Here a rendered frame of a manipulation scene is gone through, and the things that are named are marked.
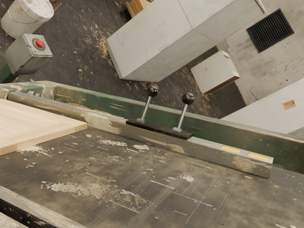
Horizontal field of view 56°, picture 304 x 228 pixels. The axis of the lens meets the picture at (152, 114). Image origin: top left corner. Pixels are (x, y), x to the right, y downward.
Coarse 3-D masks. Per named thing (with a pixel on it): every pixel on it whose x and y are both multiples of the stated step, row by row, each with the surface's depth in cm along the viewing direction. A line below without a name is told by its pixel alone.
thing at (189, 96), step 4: (188, 92) 83; (184, 96) 83; (188, 96) 82; (192, 96) 83; (184, 100) 83; (188, 100) 82; (192, 100) 83; (188, 104) 83; (184, 108) 83; (184, 112) 83; (180, 116) 82; (180, 120) 82; (180, 124) 82; (176, 128) 81; (180, 128) 81; (176, 132) 81; (180, 132) 80
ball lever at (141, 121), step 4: (148, 88) 88; (152, 88) 87; (156, 88) 88; (148, 92) 88; (152, 92) 87; (156, 92) 88; (148, 96) 89; (152, 96) 88; (148, 100) 88; (148, 104) 88; (144, 108) 87; (144, 112) 87; (144, 116) 87; (136, 120) 86; (140, 120) 86; (144, 120) 86
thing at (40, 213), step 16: (0, 192) 38; (0, 208) 37; (16, 208) 35; (32, 208) 35; (0, 224) 32; (16, 224) 32; (32, 224) 34; (48, 224) 33; (64, 224) 33; (80, 224) 33
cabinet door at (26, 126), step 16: (0, 112) 91; (16, 112) 93; (32, 112) 94; (48, 112) 96; (0, 128) 77; (16, 128) 78; (32, 128) 80; (48, 128) 80; (64, 128) 82; (80, 128) 87; (0, 144) 66; (16, 144) 68; (32, 144) 72
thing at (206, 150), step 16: (16, 96) 107; (32, 96) 107; (64, 112) 97; (80, 112) 94; (96, 112) 96; (112, 128) 89; (128, 128) 86; (160, 144) 82; (176, 144) 80; (192, 144) 77; (208, 144) 77; (208, 160) 76; (224, 160) 74; (240, 160) 72; (256, 160) 70; (272, 160) 71
